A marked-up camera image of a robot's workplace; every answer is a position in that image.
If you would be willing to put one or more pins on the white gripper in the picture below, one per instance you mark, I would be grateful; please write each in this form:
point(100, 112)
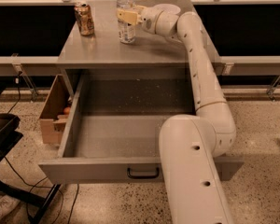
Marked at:
point(149, 19)

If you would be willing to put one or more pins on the clear plastic water bottle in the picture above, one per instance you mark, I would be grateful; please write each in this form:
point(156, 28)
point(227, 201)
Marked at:
point(126, 31)

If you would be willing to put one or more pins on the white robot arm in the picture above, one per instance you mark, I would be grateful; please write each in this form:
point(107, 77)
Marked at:
point(189, 143)

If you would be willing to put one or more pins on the open grey drawer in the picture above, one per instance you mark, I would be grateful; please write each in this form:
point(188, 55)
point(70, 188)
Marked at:
point(114, 125)

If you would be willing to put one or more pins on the white ceramic bowl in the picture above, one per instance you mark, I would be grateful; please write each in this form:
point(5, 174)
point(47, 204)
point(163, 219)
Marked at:
point(167, 8)

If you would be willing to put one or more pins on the grey metal cabinet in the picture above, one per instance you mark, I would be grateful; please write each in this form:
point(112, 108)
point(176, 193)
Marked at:
point(102, 47)

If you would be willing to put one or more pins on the gold drink can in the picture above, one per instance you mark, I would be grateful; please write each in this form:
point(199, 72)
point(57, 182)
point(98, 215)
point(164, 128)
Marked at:
point(84, 19)

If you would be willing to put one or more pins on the orange fruit in box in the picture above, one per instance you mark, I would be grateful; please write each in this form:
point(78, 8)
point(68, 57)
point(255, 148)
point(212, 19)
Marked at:
point(66, 111)

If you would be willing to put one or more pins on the cardboard box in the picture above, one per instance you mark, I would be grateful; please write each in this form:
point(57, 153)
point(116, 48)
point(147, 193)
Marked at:
point(52, 121)

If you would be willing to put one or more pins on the white shoe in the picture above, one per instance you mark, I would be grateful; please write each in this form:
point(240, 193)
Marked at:
point(7, 205)

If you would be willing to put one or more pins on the right metal rail bracket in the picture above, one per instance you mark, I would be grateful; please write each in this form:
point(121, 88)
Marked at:
point(227, 69)

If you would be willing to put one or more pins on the metal rail bracket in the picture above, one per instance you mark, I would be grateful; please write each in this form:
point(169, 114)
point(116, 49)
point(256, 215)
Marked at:
point(227, 69)
point(21, 73)

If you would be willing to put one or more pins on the left metal rail bracket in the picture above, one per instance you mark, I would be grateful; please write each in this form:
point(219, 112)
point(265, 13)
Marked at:
point(21, 73)

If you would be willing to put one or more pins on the black drawer handle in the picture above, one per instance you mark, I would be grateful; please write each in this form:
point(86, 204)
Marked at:
point(141, 175)

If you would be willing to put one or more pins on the black chair frame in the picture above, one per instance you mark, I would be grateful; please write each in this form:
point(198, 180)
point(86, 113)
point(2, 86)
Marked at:
point(25, 156)

